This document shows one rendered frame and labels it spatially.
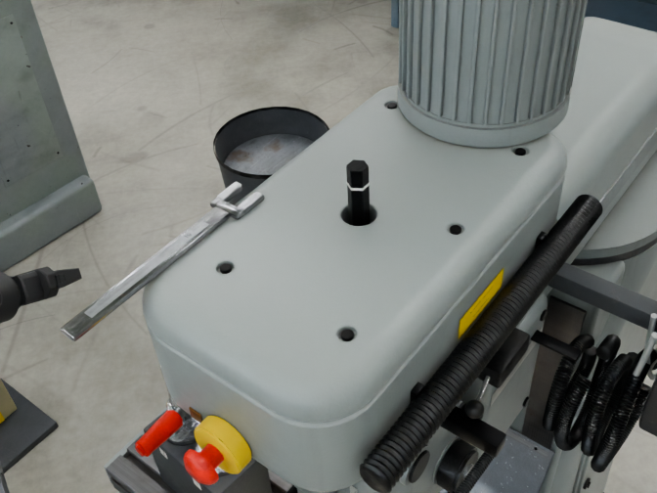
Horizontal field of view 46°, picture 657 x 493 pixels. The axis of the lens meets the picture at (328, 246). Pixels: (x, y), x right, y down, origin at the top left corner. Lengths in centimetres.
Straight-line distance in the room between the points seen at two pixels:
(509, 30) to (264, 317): 37
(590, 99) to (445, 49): 44
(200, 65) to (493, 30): 427
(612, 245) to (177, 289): 76
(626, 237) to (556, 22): 55
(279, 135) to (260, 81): 142
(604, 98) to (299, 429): 76
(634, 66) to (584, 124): 19
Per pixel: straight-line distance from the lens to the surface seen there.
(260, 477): 154
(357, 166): 74
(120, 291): 74
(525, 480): 159
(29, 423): 314
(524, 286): 84
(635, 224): 133
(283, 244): 76
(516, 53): 82
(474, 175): 84
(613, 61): 133
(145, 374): 317
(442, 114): 87
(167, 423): 86
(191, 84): 481
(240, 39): 523
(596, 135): 116
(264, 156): 324
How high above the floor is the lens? 240
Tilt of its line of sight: 43 degrees down
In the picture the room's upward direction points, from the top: 4 degrees counter-clockwise
